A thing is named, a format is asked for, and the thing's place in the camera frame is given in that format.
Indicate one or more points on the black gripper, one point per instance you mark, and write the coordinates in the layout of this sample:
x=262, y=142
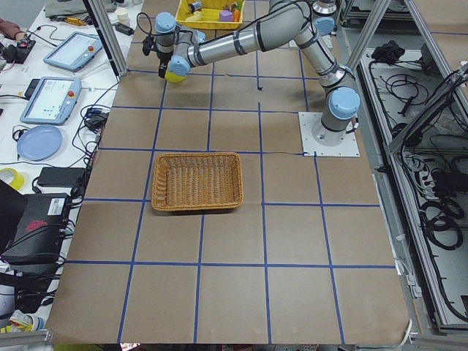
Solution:
x=162, y=58

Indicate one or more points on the yellow clear tape roll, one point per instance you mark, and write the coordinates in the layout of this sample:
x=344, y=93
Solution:
x=172, y=77

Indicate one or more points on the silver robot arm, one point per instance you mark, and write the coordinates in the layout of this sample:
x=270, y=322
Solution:
x=180, y=49

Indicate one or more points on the yellow tape roll on desk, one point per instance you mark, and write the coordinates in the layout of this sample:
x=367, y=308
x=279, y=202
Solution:
x=12, y=177

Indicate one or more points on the pale banana slice toy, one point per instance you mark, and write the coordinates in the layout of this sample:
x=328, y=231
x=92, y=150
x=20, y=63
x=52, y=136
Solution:
x=195, y=17

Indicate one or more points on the yellow plastic basket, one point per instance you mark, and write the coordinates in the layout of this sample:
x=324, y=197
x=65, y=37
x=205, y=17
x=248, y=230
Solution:
x=210, y=19

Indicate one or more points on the purple block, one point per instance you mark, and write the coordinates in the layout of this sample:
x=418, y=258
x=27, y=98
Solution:
x=225, y=16

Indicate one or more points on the upper blue teach pendant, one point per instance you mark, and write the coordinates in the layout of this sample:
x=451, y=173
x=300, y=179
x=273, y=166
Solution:
x=74, y=52

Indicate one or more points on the blue teach pendant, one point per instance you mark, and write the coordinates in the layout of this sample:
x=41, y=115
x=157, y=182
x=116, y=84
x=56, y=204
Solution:
x=52, y=101
x=74, y=52

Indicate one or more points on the orange toy carrot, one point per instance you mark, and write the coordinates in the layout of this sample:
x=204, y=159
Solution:
x=236, y=15

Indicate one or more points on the brown toy animal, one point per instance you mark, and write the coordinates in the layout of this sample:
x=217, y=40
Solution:
x=230, y=7

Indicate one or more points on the lower blue teach pendant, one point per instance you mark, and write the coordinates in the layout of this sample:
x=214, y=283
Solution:
x=52, y=101

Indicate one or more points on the brown wicker basket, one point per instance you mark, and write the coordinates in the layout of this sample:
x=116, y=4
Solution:
x=197, y=181

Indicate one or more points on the blue plate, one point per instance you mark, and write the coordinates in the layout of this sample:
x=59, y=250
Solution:
x=39, y=143

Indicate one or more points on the black power adapter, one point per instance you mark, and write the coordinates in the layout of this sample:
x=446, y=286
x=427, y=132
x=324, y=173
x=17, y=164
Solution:
x=60, y=176

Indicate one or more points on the black mini computer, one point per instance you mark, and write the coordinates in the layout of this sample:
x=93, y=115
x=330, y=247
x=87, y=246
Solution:
x=39, y=233

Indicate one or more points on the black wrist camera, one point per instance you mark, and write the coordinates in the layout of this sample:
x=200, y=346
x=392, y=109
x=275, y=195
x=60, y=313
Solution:
x=147, y=45

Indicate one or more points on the aluminium frame post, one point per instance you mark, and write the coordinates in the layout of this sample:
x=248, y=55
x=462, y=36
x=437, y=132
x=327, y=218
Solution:
x=98, y=14

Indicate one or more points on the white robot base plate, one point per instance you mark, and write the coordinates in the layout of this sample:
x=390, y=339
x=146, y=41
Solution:
x=318, y=141

